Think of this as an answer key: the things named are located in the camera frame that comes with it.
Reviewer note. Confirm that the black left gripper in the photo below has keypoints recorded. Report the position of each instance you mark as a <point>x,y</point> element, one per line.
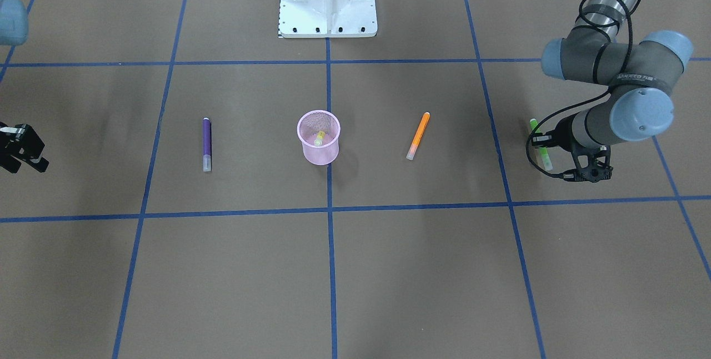
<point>561,134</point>

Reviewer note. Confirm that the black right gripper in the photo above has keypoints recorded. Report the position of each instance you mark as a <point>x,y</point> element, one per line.
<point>21,146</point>

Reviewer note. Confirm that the orange highlighter pen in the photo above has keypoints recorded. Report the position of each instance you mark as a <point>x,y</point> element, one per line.
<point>419,133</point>

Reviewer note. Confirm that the purple highlighter pen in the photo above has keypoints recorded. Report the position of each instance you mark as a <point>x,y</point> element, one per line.
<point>207,144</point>

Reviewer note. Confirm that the yellow highlighter pen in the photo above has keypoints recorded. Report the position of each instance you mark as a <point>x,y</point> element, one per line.
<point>320,138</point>

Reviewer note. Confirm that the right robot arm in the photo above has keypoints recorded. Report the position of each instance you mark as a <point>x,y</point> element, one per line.
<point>14,29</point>

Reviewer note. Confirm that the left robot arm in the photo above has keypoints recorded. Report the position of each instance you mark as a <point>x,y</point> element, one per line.
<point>640,77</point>

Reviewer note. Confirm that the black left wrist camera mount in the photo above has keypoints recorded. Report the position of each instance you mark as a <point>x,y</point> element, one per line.
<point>591,164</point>

